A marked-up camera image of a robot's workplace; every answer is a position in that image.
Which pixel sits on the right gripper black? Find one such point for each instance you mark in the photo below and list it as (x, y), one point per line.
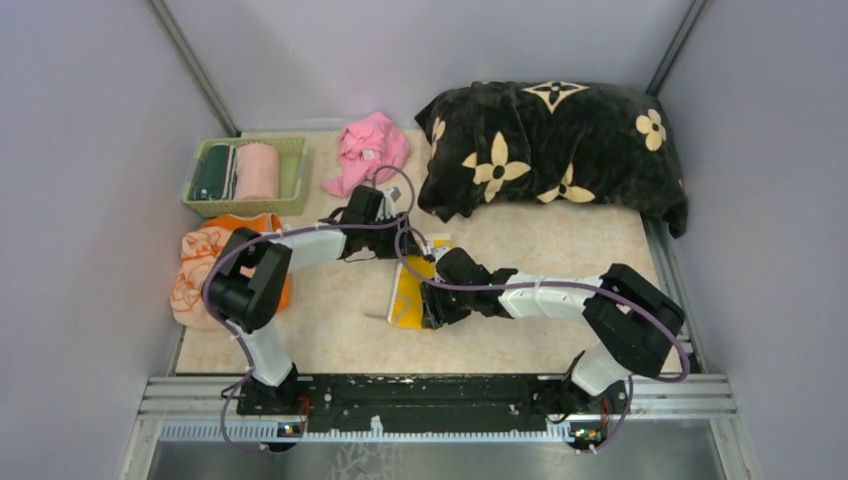
(435, 311)

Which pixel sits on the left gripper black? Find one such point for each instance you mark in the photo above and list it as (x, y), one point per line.
(389, 252)

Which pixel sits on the grey yellow duck towel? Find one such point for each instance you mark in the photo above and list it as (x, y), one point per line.
(405, 307)

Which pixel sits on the black floral pillow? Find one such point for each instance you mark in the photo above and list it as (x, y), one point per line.
(543, 142)

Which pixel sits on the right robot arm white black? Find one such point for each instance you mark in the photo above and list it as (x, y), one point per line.
(636, 325)

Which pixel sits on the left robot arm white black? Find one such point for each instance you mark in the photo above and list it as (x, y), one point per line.
(244, 287)

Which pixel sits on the pink towel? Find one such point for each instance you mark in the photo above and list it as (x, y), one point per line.
(369, 150)

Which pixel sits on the green plastic basket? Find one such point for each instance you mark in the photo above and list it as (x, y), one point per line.
(292, 177)

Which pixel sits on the rolled peach towel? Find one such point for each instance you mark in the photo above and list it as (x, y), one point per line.
(257, 172)

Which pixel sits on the rolled dark green towel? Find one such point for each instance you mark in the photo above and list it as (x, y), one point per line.
(215, 175)

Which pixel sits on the orange peach towel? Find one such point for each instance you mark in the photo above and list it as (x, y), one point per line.
(200, 250)

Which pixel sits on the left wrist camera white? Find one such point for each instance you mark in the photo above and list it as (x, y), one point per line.
(388, 207)

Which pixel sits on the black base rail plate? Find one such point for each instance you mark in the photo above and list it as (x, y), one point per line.
(429, 404)

